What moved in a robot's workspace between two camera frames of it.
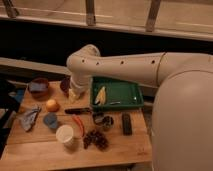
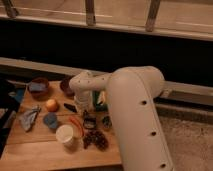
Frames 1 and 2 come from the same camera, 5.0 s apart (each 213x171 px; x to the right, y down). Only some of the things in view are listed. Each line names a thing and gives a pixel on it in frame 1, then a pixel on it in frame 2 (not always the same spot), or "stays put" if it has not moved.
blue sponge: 37,86 stays put
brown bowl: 39,95 stays put
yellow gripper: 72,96 -> 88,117
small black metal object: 98,118 -> 90,123
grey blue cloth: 28,118 stays put
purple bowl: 65,85 stays put
